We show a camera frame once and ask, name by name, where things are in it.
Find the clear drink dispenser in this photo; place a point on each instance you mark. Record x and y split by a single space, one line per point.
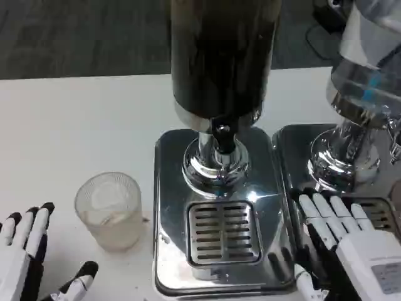
360 94

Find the black dispenser tap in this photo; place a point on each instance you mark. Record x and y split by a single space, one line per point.
224 135

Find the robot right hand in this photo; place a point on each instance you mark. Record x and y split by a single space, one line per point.
360 257

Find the chrome dispenser tap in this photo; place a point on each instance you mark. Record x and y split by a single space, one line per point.
394 141

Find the clear ribbed glass cup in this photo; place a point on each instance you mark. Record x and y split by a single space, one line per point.
108 216

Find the steel drip grid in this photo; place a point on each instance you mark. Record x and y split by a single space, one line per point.
224 233
383 216

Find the steel drip tray base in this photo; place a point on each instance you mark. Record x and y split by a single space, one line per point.
291 163
172 188

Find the black device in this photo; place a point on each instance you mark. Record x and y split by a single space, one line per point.
327 12

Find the dark drink dispenser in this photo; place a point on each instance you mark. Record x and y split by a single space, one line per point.
219 56

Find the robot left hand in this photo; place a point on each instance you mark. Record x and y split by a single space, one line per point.
18 260

